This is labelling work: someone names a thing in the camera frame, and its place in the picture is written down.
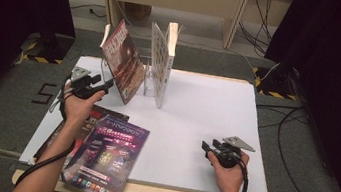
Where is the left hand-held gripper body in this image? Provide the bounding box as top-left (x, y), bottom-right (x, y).
top-left (66, 65), bottom-right (103, 102)

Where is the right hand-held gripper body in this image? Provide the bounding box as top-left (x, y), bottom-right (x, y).
top-left (210, 133), bottom-right (258, 172)

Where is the brown red magazine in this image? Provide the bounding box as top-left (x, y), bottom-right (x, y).
top-left (92, 15), bottom-right (155, 108)

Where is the dark book with red picture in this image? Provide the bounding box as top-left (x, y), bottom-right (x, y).
top-left (32, 97), bottom-right (131, 176)

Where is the clear acrylic file rack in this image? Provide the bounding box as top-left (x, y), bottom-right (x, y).
top-left (97, 41), bottom-right (173, 100)

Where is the white book with picture grid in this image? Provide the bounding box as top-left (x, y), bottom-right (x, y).
top-left (140, 19), bottom-right (181, 111)

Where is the purple and blue magazine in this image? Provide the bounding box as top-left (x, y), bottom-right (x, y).
top-left (58, 109), bottom-right (153, 192)

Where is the person's left hand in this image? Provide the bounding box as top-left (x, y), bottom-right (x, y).
top-left (58, 82), bottom-right (107, 130)

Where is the person's right hand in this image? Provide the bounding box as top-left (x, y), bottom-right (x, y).
top-left (201, 147), bottom-right (251, 192)

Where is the black yellow striped stand base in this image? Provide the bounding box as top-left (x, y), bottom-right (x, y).
top-left (249, 65), bottom-right (301, 102)
top-left (15, 27), bottom-right (77, 68)

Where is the right hand-held gripper cable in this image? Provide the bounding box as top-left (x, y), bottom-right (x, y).
top-left (234, 159), bottom-right (253, 192)

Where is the hand-held gripper cable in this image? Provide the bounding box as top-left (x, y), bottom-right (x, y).
top-left (234, 159), bottom-right (253, 192)
top-left (13, 69), bottom-right (86, 192)

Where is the long black floor cable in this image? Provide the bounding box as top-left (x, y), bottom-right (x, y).
top-left (268, 105), bottom-right (341, 192)

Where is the black cable with plug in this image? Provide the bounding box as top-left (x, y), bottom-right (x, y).
top-left (68, 0), bottom-right (108, 20)

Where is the short black floor cable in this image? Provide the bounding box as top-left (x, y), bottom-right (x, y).
top-left (253, 100), bottom-right (313, 137)

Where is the left hand-held gripper cable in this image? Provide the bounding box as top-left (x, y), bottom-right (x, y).
top-left (13, 69), bottom-right (86, 192)

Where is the black cable bundle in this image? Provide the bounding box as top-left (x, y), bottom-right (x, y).
top-left (234, 0), bottom-right (279, 57)

